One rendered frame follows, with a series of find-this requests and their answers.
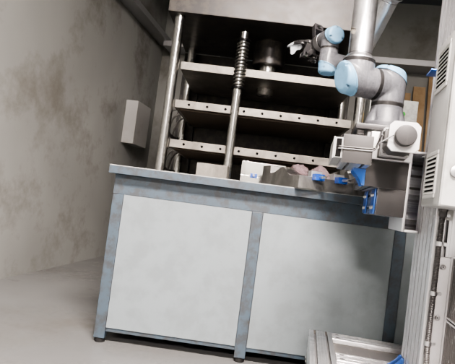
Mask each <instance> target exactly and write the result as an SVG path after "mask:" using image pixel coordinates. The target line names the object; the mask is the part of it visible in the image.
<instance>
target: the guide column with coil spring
mask: <svg viewBox="0 0 455 364"><path fill-rule="evenodd" d="M240 38H249V32H246V31H242V32H240ZM241 93H242V89H240V88H233V96H232V102H231V108H230V118H229V124H228V130H227V141H226V146H225V157H224V163H223V165H225V166H228V167H229V169H230V170H229V176H228V179H230V177H231V171H232V165H233V155H234V149H235V138H236V132H237V126H238V116H239V110H240V104H241Z"/></svg>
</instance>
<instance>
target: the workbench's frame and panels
mask: <svg viewBox="0 0 455 364"><path fill-rule="evenodd" d="M109 173H115V174H116V177H115V183H114V188H113V198H112V205H111V210H110V219H109V226H108V235H107V241H106V246H105V256H104V262H103V271H102V277H101V283H100V292H99V298H98V304H97V313H96V319H95V329H94V334H93V337H94V340H95V341H96V342H104V341H105V337H106V336H107V333H108V332H114V333H119V334H129V335H134V336H140V337H149V338H154V339H164V340H169V341H174V342H184V343H189V344H195V345H204V346H210V347H219V348H224V349H229V350H234V358H233V360H234V361H235V362H237V363H243V362H244V359H245V355H246V352H254V353H259V354H265V355H274V356H280V357H284V358H294V359H299V360H306V359H305V356H306V353H307V346H308V335H309V329H313V330H318V331H323V332H331V333H335V334H343V335H347V336H352V337H360V338H365V339H372V340H377V341H382V342H390V343H394V344H399V345H402V343H403V336H404V324H405V317H406V311H407V299H408V292H409V286H410V274H411V267H412V255H413V249H414V242H415V233H406V232H401V231H398V230H392V229H388V226H389V217H383V216H377V215H371V214H363V209H362V207H363V201H364V198H363V197H359V196H348V195H342V194H332V193H326V192H320V191H309V190H303V189H297V188H286V187H281V186H270V185H264V184H258V183H247V182H241V181H231V180H225V179H219V178H208V177H202V176H196V175H185V174H180V173H169V172H162V171H157V170H146V169H140V168H130V167H124V166H117V165H110V167H109Z"/></svg>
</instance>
